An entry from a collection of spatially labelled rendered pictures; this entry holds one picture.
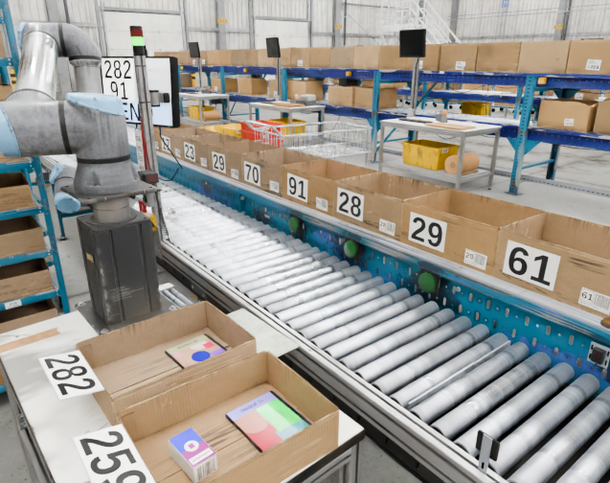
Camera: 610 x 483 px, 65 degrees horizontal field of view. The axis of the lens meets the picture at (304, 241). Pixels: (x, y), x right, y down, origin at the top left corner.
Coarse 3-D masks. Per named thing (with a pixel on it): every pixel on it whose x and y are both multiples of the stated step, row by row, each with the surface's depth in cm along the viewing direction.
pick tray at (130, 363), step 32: (160, 320) 138; (192, 320) 145; (224, 320) 139; (96, 352) 128; (128, 352) 134; (160, 352) 136; (224, 352) 120; (256, 352) 127; (128, 384) 122; (160, 384) 110
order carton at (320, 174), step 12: (288, 168) 230; (300, 168) 241; (312, 168) 246; (324, 168) 251; (336, 168) 246; (348, 168) 239; (360, 168) 232; (312, 180) 217; (324, 180) 210; (312, 192) 219; (324, 192) 212; (300, 204) 229; (312, 204) 221
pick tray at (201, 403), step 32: (192, 384) 110; (224, 384) 116; (256, 384) 122; (288, 384) 116; (128, 416) 101; (160, 416) 107; (192, 416) 112; (224, 416) 112; (320, 416) 107; (160, 448) 102; (224, 448) 102; (256, 448) 102; (288, 448) 94; (320, 448) 100; (160, 480) 94; (224, 480) 85; (256, 480) 90
